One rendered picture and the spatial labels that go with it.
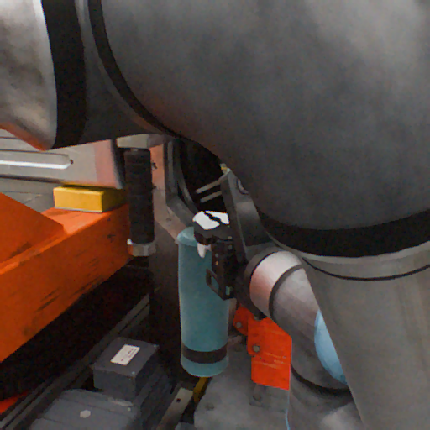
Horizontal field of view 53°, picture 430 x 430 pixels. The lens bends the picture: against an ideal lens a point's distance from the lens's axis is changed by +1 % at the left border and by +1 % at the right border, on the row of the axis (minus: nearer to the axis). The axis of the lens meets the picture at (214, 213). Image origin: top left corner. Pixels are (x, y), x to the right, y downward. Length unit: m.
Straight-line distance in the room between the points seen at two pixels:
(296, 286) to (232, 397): 0.77
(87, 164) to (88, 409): 0.51
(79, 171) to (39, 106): 0.84
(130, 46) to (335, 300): 0.13
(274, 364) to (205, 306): 0.23
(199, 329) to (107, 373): 0.26
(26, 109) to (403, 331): 0.19
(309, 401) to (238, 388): 0.75
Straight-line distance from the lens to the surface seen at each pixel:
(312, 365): 0.43
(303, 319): 0.42
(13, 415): 1.16
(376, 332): 0.21
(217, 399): 1.17
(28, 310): 0.88
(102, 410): 0.90
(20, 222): 0.86
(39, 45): 0.20
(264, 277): 0.47
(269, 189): 0.15
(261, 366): 0.92
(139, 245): 0.62
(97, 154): 1.01
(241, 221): 0.51
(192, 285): 0.72
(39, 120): 0.21
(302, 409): 0.47
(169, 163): 0.86
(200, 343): 0.78
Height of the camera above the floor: 1.00
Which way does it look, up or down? 18 degrees down
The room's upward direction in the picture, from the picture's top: straight up
